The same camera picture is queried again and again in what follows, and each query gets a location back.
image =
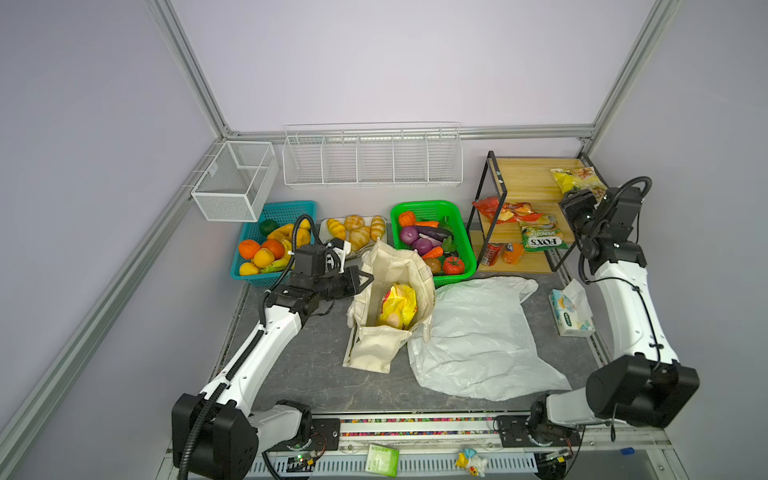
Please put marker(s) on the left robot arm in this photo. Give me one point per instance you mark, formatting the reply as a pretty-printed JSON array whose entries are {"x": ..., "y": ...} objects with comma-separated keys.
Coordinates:
[{"x": 216, "y": 433}]

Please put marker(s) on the white plastic grocery bag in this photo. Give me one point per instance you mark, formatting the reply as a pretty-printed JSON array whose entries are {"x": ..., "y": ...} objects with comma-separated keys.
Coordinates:
[{"x": 479, "y": 344}]

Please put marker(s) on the wooden black-frame shelf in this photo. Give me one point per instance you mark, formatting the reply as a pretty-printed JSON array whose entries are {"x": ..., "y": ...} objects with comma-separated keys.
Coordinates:
[{"x": 516, "y": 224}]

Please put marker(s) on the green plastic basket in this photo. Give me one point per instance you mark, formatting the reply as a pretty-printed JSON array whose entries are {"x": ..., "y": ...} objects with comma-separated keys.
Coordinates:
[{"x": 441, "y": 214}]

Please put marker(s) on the small white wire basket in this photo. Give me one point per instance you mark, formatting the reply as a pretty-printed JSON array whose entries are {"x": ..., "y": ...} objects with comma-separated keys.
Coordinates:
[{"x": 236, "y": 183}]

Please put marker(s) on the yellow chips bag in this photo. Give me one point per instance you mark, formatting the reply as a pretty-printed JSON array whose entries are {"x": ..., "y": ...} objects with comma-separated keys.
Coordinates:
[{"x": 399, "y": 307}]

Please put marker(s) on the brown toy potato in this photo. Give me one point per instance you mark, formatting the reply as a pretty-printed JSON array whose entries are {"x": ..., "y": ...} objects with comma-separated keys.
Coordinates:
[{"x": 435, "y": 266}]

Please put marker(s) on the orange drink bottle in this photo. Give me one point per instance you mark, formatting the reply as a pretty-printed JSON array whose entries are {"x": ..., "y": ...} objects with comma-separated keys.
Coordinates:
[{"x": 513, "y": 253}]

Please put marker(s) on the green-yellow snack bag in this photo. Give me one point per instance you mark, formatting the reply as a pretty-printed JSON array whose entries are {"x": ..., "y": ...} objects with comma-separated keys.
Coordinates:
[{"x": 584, "y": 178}]

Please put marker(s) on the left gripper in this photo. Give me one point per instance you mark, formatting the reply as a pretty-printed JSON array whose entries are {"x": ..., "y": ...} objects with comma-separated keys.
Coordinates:
[{"x": 350, "y": 274}]

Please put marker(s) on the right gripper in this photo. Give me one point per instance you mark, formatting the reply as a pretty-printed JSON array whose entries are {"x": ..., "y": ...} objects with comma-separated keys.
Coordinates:
[{"x": 574, "y": 208}]

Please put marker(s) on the red toy tomato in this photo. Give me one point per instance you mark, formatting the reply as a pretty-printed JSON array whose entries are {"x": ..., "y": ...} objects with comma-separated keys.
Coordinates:
[{"x": 453, "y": 266}]

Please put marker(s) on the tissue pack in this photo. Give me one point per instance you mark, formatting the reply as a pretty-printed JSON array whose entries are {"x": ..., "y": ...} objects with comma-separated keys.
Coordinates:
[{"x": 572, "y": 312}]

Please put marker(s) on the orange toy pepper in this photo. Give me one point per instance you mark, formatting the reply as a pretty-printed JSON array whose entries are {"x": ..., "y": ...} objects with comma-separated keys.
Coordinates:
[{"x": 406, "y": 219}]

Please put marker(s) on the toy croissant bread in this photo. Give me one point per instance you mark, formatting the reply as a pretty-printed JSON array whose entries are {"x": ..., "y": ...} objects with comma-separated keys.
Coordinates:
[{"x": 359, "y": 238}]

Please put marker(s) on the green small box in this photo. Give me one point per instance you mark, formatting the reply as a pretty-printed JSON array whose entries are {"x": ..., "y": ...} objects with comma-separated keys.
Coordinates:
[{"x": 382, "y": 460}]

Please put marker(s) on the red snack bag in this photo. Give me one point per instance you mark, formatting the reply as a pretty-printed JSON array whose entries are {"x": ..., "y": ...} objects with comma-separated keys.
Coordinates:
[{"x": 491, "y": 209}]

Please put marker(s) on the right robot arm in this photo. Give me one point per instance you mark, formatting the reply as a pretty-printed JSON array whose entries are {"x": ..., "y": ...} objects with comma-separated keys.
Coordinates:
[{"x": 645, "y": 385}]

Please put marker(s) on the yellow white toy figure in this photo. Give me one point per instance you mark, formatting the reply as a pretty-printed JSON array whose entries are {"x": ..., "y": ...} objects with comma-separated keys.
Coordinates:
[{"x": 471, "y": 462}]

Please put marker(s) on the orange toy carrot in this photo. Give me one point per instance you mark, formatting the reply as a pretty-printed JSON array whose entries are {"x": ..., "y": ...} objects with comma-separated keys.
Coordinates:
[{"x": 434, "y": 253}]

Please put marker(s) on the long white wire basket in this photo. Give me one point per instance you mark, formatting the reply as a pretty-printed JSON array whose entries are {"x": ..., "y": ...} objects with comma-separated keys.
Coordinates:
[{"x": 373, "y": 154}]

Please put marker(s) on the beige canvas tote bag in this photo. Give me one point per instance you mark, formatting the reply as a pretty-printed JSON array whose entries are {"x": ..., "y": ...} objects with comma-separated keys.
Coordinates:
[{"x": 372, "y": 347}]

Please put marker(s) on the white plastic tray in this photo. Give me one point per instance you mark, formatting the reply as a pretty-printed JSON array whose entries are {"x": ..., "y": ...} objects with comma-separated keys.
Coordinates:
[{"x": 337, "y": 228}]

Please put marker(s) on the green toy lime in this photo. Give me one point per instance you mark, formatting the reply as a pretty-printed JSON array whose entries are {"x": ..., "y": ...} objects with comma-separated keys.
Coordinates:
[{"x": 266, "y": 227}]

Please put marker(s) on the yellow toy lemon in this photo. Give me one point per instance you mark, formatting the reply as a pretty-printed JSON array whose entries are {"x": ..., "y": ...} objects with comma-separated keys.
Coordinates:
[{"x": 248, "y": 269}]

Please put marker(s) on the green Fox's candy bag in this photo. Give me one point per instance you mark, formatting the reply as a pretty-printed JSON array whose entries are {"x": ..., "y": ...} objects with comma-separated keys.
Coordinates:
[{"x": 542, "y": 235}]

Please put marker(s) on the dark toy eggplant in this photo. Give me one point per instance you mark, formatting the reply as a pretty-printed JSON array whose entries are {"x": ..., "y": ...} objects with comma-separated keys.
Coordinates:
[{"x": 435, "y": 233}]

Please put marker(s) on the toy banana bunch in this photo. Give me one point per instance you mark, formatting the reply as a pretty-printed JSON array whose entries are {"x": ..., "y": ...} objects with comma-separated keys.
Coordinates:
[{"x": 284, "y": 234}]

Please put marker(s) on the toy orange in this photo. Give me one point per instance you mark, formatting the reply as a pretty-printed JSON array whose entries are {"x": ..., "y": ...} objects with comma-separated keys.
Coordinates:
[
  {"x": 275, "y": 247},
  {"x": 248, "y": 248}
]

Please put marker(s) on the yellow toy apple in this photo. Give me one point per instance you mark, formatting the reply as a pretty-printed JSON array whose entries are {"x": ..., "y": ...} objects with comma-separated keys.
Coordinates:
[{"x": 263, "y": 258}]

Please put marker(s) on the red soda can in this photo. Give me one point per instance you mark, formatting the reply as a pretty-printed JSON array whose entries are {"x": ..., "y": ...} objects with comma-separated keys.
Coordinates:
[{"x": 491, "y": 253}]

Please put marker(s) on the purple toy onion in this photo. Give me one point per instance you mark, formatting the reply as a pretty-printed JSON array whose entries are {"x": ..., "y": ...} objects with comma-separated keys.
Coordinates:
[
  {"x": 422, "y": 246},
  {"x": 409, "y": 235}
]

